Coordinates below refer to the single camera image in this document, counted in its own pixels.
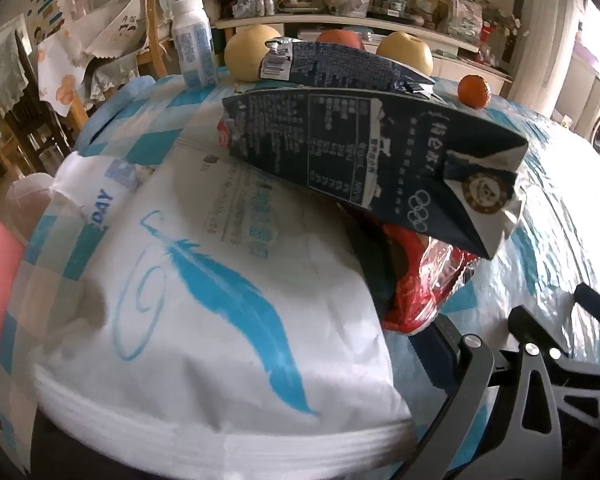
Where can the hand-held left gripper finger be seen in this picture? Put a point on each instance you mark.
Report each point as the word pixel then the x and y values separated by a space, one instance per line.
pixel 437 360

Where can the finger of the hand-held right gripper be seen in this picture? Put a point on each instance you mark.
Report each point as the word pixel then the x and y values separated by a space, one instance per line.
pixel 522 327
pixel 597 310

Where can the white feather-print tissue pack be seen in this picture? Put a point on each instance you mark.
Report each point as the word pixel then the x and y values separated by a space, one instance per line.
pixel 220 310

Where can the blue and white milk carton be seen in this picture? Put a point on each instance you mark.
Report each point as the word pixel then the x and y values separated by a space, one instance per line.
pixel 330 150
pixel 340 65

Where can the red snack wrapper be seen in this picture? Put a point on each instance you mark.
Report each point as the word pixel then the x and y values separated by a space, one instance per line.
pixel 420 280

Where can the orange tangerine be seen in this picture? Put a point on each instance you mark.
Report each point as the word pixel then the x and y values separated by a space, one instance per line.
pixel 473 91

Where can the small yellow pear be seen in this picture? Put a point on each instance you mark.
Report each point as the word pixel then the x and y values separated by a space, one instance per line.
pixel 405 50

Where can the red apple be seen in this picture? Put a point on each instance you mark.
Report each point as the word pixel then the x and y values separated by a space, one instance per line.
pixel 337 39

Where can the large yellow pear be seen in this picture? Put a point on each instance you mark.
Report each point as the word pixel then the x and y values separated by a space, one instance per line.
pixel 247 55

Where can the upright white plastic bottle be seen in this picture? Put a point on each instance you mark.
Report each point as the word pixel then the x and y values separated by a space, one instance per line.
pixel 192 40

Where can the blue cloth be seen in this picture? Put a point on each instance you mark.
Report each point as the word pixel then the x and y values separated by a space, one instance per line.
pixel 130 92

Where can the grey lace seat cover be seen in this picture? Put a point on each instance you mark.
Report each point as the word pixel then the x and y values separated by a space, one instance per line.
pixel 112 77

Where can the white round stool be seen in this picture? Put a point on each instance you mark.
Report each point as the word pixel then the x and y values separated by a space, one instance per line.
pixel 27 200

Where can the light wooden chair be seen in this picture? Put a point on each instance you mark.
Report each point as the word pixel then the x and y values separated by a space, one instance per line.
pixel 152 20

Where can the dark wooden chair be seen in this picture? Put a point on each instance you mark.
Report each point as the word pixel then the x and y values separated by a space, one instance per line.
pixel 45 120

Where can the white printed cloth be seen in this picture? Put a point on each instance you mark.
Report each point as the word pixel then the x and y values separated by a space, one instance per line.
pixel 70 75

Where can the grey lace cloth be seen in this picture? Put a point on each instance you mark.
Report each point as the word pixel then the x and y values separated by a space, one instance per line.
pixel 2 70

